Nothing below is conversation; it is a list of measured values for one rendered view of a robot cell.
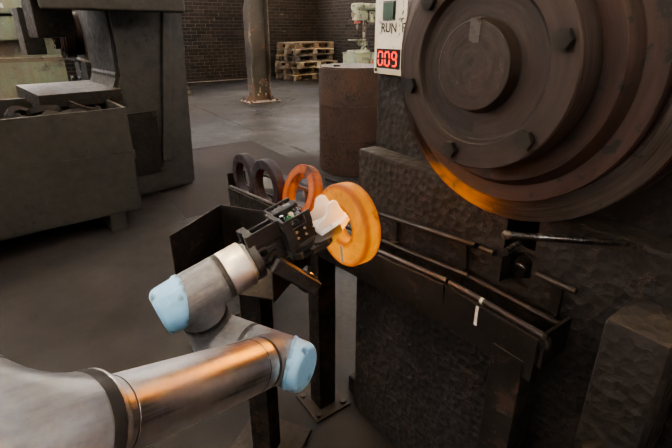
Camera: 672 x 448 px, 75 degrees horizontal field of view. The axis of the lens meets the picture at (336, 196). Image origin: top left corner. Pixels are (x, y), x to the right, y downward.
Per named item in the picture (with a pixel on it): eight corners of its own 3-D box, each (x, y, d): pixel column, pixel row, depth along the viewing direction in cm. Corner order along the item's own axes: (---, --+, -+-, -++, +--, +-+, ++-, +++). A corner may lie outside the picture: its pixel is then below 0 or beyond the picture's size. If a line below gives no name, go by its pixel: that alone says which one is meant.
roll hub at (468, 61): (418, 142, 77) (430, -37, 67) (577, 186, 55) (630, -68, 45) (394, 147, 74) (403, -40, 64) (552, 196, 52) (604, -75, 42)
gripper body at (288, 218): (313, 207, 71) (248, 244, 66) (326, 249, 75) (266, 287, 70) (290, 194, 77) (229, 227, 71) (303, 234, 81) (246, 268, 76)
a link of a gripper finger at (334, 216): (356, 190, 76) (313, 215, 72) (363, 218, 79) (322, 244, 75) (346, 186, 78) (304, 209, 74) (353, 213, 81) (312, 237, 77)
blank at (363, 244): (327, 176, 86) (313, 179, 84) (380, 187, 74) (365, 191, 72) (332, 250, 90) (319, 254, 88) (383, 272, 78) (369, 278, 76)
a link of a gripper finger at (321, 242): (345, 227, 75) (303, 252, 71) (347, 234, 76) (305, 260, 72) (329, 218, 79) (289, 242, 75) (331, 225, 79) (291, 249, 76)
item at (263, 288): (240, 407, 144) (219, 204, 118) (314, 430, 135) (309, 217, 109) (203, 461, 126) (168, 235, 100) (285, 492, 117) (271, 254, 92)
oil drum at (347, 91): (358, 154, 431) (359, 60, 399) (399, 169, 386) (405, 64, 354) (306, 165, 399) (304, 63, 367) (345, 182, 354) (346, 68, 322)
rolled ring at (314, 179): (282, 170, 145) (291, 172, 147) (280, 226, 141) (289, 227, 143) (314, 157, 131) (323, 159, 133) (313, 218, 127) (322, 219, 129)
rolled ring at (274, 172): (273, 161, 140) (282, 159, 142) (247, 158, 154) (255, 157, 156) (281, 216, 144) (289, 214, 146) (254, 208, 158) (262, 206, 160)
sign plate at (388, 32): (379, 72, 109) (382, -7, 103) (462, 82, 89) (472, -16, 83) (372, 73, 108) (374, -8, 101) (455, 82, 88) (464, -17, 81)
